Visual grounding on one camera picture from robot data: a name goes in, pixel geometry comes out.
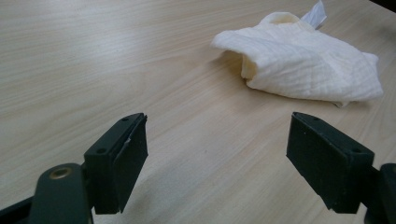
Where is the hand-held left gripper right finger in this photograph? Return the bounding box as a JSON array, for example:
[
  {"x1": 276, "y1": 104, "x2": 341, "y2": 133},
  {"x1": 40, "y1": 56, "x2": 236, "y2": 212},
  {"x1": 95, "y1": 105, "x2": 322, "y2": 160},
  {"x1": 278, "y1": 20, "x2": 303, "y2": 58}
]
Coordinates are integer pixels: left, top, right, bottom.
[{"x1": 286, "y1": 111, "x2": 375, "y2": 215}]

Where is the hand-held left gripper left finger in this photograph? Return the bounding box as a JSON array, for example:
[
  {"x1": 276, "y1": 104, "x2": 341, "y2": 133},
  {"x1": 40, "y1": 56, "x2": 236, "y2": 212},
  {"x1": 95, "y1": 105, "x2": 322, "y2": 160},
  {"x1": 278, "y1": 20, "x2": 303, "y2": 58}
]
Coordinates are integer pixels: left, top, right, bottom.
[{"x1": 83, "y1": 112, "x2": 149, "y2": 216}]

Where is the white muslin garment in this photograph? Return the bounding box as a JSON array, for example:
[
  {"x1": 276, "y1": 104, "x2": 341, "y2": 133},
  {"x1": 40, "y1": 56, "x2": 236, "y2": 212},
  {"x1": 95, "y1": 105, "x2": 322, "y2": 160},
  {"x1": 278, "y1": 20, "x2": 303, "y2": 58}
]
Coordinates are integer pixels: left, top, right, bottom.
[{"x1": 209, "y1": 0, "x2": 385, "y2": 108}]

